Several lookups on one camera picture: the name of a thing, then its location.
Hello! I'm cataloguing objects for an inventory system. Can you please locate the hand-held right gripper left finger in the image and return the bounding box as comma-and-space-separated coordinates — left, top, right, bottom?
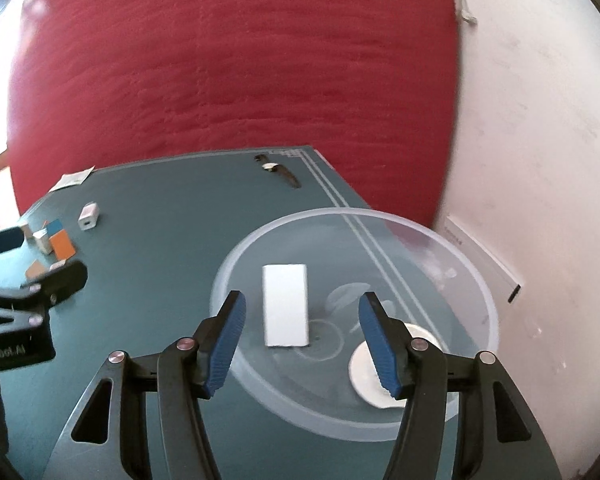
42, 289, 247, 480

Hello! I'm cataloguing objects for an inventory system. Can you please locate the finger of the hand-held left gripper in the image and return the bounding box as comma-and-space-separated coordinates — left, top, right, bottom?
0, 227, 27, 260
0, 259, 89, 329

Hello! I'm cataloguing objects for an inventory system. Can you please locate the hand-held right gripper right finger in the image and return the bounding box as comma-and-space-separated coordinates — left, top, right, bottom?
358, 291, 563, 480

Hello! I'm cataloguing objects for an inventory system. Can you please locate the clear plastic bowl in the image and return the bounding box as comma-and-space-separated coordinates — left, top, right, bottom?
208, 207, 499, 442

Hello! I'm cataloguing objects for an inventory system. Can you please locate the white round lid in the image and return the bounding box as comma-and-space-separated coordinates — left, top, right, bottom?
349, 324, 443, 409

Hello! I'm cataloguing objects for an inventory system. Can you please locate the orange striped triangular block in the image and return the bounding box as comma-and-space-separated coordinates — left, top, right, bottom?
49, 229, 77, 261

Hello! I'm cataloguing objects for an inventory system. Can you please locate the white charger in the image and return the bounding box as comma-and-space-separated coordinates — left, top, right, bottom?
78, 202, 99, 231

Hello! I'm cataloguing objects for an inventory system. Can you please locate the white rectangular box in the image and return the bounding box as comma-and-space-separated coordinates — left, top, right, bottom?
262, 263, 311, 349

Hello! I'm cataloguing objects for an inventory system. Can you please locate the folded paper leaflet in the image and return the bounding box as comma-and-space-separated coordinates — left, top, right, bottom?
48, 167, 96, 193

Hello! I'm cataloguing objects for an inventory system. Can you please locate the white flat panel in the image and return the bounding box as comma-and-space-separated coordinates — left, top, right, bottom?
443, 215, 524, 305

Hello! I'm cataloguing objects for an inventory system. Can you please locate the red quilted blanket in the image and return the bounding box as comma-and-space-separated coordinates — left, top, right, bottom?
6, 0, 464, 230

